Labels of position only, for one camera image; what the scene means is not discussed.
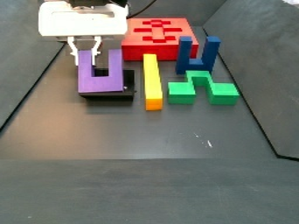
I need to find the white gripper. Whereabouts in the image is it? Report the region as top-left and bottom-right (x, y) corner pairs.
(39, 0), (129, 66)

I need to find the purple U-shaped block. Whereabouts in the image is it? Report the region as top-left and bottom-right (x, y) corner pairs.
(79, 49), (125, 95)

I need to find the red insertion board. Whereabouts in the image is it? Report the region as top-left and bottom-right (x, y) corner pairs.
(122, 17), (199, 61)

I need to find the black angled fixture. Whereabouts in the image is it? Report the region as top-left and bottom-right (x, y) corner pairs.
(79, 68), (137, 101)

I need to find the yellow long bar block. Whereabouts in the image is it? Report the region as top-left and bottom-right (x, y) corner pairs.
(145, 54), (165, 111)

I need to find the blue U-shaped block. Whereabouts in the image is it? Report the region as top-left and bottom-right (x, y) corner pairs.
(175, 36), (221, 75)

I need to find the green zigzag block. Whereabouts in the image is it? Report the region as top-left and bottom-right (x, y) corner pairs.
(169, 70), (239, 105)

